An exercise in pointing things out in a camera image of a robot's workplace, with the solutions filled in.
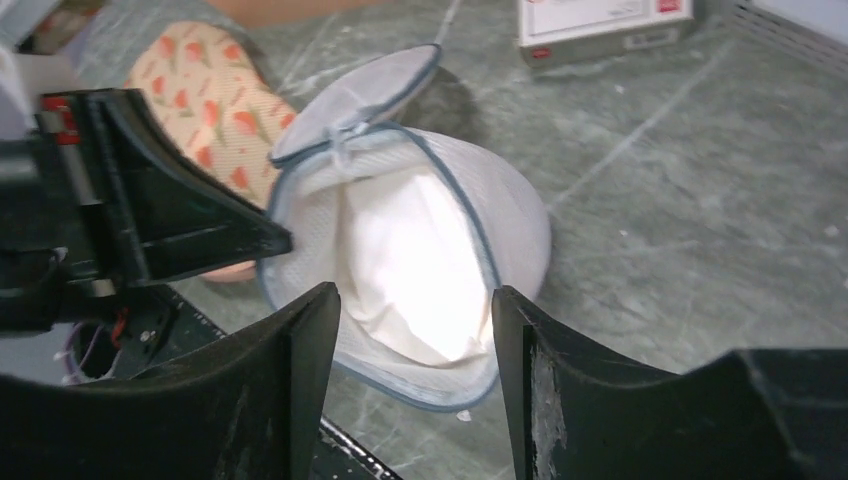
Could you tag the white bra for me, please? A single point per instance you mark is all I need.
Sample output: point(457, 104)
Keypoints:
point(410, 274)

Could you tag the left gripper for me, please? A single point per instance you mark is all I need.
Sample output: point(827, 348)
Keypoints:
point(60, 262)

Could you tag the orange plastic file organizer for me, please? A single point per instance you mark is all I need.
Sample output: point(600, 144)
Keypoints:
point(261, 13)

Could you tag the white grey deli box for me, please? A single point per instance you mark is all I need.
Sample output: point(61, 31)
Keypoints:
point(559, 32)

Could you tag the white mesh laundry bag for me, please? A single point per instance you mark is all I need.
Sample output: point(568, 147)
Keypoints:
point(348, 133)

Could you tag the floral peach bra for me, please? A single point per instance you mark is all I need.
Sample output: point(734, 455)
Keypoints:
point(213, 103)

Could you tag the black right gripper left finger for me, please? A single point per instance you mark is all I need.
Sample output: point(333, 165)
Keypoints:
point(37, 423)

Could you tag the white plastic basket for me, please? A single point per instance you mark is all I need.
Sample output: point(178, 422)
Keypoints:
point(812, 31)

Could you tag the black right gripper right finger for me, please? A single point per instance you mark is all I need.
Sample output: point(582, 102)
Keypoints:
point(579, 410)

